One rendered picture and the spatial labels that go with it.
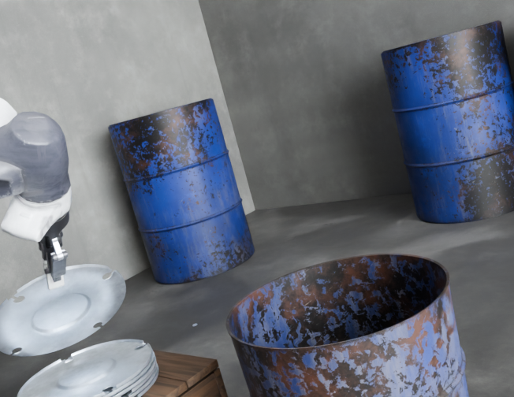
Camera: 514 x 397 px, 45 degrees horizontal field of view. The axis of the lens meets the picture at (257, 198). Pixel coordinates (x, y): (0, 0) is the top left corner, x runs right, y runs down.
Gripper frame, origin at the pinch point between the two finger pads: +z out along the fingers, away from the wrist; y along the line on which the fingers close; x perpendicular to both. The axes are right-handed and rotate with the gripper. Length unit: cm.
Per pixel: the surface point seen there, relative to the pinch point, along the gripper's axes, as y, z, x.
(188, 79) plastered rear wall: 221, 157, -155
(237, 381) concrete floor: -7, 81, -51
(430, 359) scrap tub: -52, -18, -45
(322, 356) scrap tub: -44, -19, -28
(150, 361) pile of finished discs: -16.3, 19.3, -13.8
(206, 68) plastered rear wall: 231, 159, -175
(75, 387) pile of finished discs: -14.7, 20.0, 2.0
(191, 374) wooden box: -23.9, 16.8, -19.6
